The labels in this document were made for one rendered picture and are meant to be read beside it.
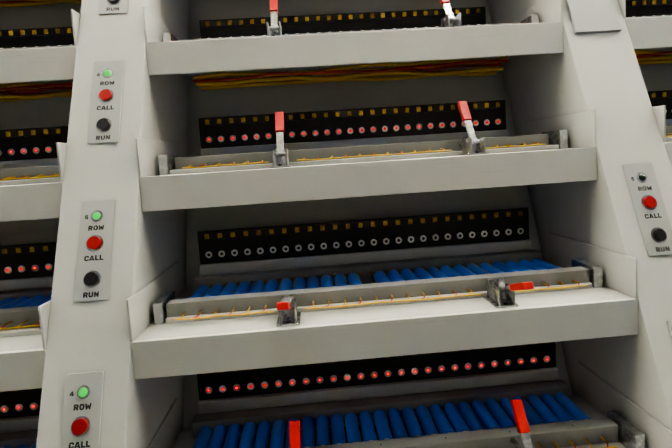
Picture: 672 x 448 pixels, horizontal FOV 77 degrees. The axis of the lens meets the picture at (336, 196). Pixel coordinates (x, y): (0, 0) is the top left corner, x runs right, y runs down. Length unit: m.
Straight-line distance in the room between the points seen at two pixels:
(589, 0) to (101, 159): 0.73
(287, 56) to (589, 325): 0.53
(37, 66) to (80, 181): 0.19
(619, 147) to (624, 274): 0.17
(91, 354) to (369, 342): 0.32
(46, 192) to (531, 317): 0.62
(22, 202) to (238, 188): 0.27
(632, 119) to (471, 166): 0.24
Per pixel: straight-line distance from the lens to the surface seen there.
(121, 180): 0.60
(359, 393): 0.70
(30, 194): 0.66
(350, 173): 0.56
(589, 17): 0.77
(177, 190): 0.58
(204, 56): 0.66
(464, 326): 0.55
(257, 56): 0.65
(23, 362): 0.63
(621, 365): 0.70
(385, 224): 0.69
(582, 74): 0.72
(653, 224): 0.68
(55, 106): 0.95
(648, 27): 0.83
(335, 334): 0.52
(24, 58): 0.75
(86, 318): 0.59
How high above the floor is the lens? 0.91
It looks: 16 degrees up
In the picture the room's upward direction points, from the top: 5 degrees counter-clockwise
